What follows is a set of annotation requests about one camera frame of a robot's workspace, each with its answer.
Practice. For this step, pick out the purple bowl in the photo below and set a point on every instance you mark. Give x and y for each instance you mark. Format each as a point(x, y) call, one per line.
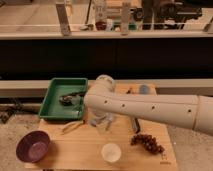
point(33, 146)

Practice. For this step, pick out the bunch of dark grapes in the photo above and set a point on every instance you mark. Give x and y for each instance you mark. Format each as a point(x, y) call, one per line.
point(149, 143)

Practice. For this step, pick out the wooden board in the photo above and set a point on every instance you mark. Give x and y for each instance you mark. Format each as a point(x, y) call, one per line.
point(80, 149)

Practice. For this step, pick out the black handled can opener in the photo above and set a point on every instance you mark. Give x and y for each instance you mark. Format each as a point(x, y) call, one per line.
point(70, 99)

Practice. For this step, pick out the green plastic tray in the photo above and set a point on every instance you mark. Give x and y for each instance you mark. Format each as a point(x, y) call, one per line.
point(52, 110)

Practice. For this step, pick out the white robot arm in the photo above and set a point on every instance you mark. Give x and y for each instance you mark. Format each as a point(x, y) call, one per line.
point(186, 111)

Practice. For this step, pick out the yellow banana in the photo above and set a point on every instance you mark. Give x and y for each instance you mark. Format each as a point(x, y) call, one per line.
point(71, 126)

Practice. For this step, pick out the black brush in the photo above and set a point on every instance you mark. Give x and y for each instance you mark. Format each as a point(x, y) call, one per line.
point(135, 125)

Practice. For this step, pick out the white paper cup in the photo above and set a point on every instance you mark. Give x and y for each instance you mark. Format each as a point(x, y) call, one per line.
point(111, 152)

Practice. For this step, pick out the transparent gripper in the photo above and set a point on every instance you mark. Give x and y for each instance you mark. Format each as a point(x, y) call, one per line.
point(102, 123)

